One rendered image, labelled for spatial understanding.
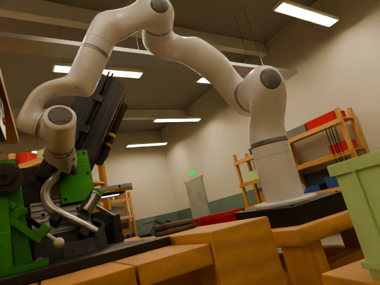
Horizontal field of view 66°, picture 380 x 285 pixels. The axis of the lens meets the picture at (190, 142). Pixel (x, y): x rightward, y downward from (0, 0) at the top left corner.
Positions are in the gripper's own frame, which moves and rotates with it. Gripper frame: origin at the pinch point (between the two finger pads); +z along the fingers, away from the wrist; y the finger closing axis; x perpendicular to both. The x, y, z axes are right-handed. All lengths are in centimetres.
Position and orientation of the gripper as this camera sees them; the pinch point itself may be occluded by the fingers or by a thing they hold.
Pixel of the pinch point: (59, 171)
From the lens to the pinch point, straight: 112.9
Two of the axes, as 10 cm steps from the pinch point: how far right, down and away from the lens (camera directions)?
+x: -4.0, 6.5, -6.5
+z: -3.4, 5.5, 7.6
